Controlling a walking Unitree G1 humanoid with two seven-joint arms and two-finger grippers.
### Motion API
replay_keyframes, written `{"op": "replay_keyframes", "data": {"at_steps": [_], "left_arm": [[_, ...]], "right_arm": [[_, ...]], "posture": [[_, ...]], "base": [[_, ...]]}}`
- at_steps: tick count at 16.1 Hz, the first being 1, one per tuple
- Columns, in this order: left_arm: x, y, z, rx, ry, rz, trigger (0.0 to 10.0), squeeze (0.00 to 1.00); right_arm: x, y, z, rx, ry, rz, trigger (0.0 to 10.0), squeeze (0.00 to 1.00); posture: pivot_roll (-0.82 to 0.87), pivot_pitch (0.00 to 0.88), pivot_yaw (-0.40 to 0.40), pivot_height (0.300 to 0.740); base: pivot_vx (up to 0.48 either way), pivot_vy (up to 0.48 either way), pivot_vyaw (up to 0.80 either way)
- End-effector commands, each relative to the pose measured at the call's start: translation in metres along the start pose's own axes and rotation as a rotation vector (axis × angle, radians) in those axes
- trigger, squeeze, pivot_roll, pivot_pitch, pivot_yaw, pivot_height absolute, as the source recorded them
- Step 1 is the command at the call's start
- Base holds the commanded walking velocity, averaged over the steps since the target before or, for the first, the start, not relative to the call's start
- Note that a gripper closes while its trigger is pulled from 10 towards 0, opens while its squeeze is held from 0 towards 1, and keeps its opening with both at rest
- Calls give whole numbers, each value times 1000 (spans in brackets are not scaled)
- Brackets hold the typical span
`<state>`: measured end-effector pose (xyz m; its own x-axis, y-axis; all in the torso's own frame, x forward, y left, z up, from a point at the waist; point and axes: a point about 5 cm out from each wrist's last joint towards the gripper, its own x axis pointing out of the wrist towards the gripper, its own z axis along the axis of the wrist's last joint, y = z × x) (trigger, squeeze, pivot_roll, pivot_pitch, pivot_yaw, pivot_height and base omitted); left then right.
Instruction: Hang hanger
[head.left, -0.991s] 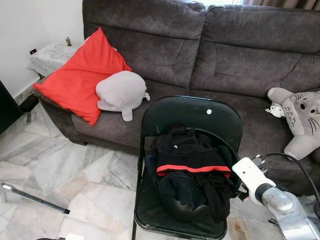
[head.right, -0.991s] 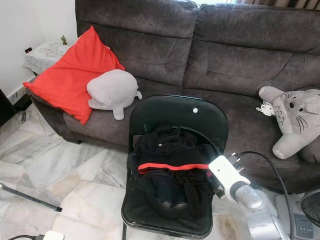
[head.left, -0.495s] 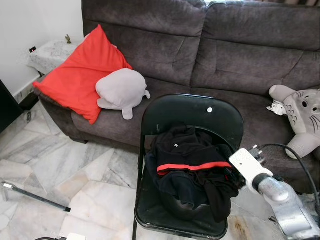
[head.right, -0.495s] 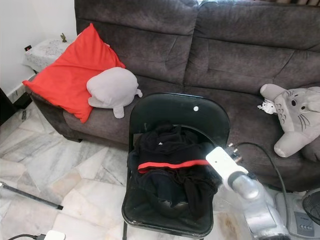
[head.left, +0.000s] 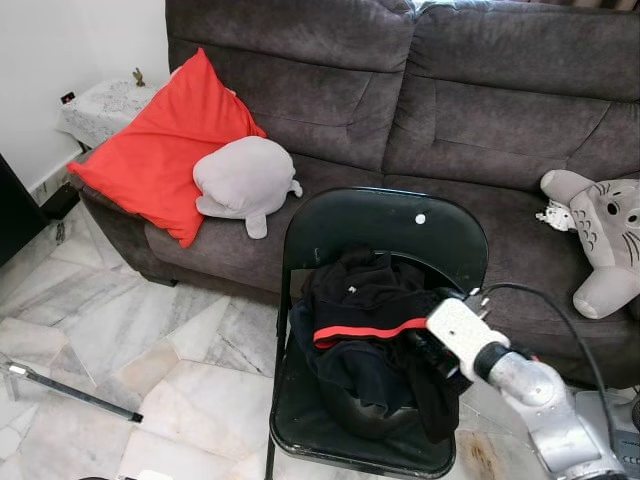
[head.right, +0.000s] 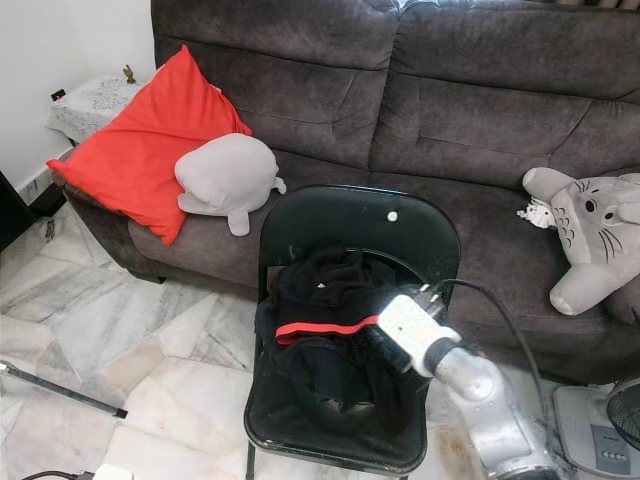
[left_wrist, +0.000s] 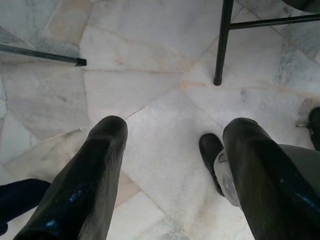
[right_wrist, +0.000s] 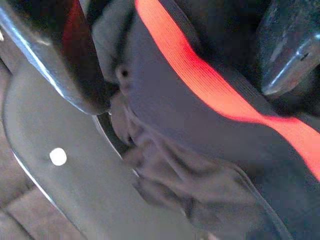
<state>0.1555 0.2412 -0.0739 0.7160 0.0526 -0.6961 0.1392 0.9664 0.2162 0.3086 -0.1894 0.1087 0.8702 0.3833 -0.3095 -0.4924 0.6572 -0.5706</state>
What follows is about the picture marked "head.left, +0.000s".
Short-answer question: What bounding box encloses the black shirt with red stripe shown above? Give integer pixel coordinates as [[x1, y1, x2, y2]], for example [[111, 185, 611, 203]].
[[293, 248, 471, 444]]

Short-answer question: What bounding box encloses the black folding chair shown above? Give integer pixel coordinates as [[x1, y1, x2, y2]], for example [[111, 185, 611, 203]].
[[265, 187, 491, 480]]

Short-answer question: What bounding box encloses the small white totoro plush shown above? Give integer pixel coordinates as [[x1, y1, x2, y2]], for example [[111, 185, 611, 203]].
[[537, 200, 571, 231]]

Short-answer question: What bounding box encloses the white standing fan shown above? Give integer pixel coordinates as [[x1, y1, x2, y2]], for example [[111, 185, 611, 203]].
[[575, 385, 640, 480]]

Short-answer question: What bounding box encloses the grey totoro plush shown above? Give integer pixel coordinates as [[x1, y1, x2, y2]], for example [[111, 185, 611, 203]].
[[540, 170, 640, 321]]

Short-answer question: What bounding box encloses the dark grey sofa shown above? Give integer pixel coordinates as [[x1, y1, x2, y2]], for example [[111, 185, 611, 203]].
[[78, 0, 640, 391]]

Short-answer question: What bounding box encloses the grey seal plush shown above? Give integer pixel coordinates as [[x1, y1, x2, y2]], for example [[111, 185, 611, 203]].
[[193, 136, 304, 241]]

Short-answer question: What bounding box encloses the red cushion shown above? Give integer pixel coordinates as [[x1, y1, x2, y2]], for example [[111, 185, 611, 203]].
[[68, 48, 268, 248]]

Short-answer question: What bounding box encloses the side table with lace cloth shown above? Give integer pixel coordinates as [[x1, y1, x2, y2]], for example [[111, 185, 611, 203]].
[[57, 78, 161, 151]]

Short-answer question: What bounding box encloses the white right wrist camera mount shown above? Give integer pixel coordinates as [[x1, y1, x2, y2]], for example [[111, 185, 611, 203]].
[[427, 290, 513, 373]]

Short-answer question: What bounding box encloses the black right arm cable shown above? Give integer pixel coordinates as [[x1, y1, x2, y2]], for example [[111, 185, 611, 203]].
[[465, 283, 616, 441]]

